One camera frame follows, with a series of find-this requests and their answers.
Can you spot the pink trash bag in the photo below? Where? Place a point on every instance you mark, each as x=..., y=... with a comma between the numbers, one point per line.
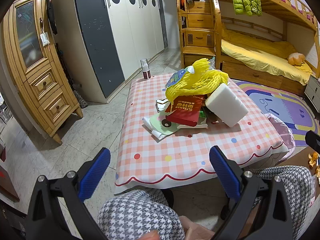
x=285, y=132

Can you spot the wooden glass-door cabinet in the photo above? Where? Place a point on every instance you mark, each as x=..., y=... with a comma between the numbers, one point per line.
x=35, y=68

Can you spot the orange tangerine peel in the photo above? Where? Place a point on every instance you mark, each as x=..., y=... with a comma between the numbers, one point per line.
x=314, y=162

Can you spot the green medicine box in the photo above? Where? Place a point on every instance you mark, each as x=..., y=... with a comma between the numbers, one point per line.
x=202, y=121

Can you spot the grey bedside cabinet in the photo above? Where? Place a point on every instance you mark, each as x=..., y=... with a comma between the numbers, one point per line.
x=312, y=91

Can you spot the white plastic bag brown lines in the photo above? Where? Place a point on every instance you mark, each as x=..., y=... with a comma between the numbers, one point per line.
x=161, y=105

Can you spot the orange plush toy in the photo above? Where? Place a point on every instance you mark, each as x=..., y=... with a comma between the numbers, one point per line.
x=296, y=59

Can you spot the white and grey wardrobe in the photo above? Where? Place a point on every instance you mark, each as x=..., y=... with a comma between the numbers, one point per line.
x=104, y=41

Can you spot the white foam block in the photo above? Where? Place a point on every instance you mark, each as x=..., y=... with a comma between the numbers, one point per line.
x=226, y=105

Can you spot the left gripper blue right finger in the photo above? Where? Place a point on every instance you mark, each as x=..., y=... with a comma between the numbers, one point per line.
x=273, y=218

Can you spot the wooden stair drawers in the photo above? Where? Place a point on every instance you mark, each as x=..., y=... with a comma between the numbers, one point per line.
x=196, y=23

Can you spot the pink checkered tablecloth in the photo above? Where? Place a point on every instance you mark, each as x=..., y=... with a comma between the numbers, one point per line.
x=183, y=157

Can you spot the red gift box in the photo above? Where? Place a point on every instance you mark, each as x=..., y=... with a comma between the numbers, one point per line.
x=185, y=110

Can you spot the white spray bottle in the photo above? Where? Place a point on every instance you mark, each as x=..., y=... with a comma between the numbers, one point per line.
x=145, y=69

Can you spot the yellow foam net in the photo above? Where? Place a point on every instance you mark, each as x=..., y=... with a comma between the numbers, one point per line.
x=200, y=78

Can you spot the rainbow purple rug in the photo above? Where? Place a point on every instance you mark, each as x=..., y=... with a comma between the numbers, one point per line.
x=289, y=108

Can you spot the yellow bed sheet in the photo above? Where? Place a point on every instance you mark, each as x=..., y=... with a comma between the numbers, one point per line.
x=264, y=56

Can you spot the wooden bunk bed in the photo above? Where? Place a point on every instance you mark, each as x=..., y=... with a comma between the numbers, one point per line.
x=283, y=20

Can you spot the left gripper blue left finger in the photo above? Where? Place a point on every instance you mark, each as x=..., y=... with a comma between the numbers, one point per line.
x=45, y=219

